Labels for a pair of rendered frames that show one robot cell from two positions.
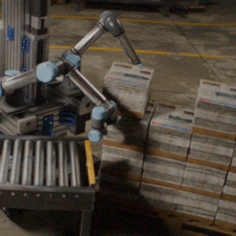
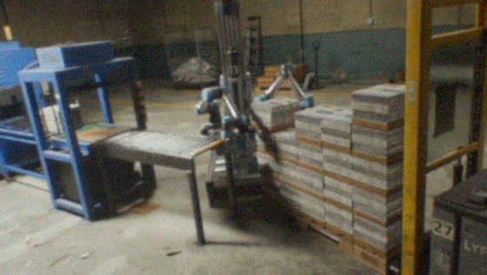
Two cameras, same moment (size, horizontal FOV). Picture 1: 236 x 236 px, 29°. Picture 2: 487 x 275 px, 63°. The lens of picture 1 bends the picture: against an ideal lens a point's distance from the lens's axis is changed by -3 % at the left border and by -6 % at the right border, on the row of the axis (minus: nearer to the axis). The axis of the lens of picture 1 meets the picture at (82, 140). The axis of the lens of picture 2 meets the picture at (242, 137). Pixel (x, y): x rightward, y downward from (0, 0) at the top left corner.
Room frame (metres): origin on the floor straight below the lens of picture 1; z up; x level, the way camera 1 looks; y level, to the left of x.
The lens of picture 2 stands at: (-0.05, -2.42, 1.84)
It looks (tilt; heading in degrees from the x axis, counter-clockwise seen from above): 17 degrees down; 42
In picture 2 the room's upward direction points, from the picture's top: 6 degrees counter-clockwise
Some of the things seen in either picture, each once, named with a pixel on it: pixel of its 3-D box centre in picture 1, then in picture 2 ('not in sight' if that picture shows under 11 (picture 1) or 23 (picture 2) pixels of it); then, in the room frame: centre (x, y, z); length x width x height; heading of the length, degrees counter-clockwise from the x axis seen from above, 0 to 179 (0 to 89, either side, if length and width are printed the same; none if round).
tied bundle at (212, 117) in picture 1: (216, 109); (323, 124); (2.71, -0.87, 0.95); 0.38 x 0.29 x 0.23; 166
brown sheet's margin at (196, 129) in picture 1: (214, 120); (323, 135); (2.71, -0.87, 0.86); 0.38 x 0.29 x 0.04; 166
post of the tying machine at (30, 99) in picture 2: not in sight; (42, 144); (1.58, 1.89, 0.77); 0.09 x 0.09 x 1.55; 5
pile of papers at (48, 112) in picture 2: not in sight; (62, 117); (1.99, 2.19, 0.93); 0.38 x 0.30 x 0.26; 95
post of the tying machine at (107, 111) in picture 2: not in sight; (110, 122); (2.45, 1.96, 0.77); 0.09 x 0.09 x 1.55; 5
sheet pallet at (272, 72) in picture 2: not in sight; (282, 77); (8.29, 3.40, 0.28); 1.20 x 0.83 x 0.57; 95
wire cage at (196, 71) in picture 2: not in sight; (192, 59); (7.83, 6.18, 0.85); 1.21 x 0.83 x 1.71; 95
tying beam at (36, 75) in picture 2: not in sight; (79, 69); (2.04, 1.62, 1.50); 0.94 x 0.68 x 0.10; 5
